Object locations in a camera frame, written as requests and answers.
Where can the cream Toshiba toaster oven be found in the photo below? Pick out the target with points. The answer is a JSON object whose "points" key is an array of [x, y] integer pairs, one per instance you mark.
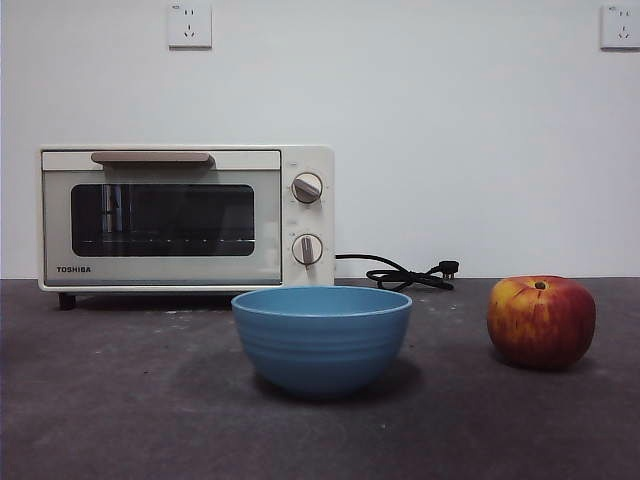
{"points": [[327, 220]]}

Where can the blue ribbed bowl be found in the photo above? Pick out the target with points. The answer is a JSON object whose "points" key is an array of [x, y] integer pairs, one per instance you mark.
{"points": [[322, 345]]}

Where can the round timer knob, upright pointer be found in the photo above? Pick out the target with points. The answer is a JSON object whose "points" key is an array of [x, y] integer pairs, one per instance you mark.
{"points": [[306, 249]]}

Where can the round temperature knob, slanted pointer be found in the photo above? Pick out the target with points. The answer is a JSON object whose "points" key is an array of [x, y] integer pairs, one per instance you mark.
{"points": [[306, 188]]}

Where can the red yellow apple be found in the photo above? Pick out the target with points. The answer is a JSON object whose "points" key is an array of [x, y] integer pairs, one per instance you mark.
{"points": [[542, 325]]}

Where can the white wall socket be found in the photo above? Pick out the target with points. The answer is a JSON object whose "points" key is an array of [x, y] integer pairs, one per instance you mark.
{"points": [[190, 27], [622, 27]]}

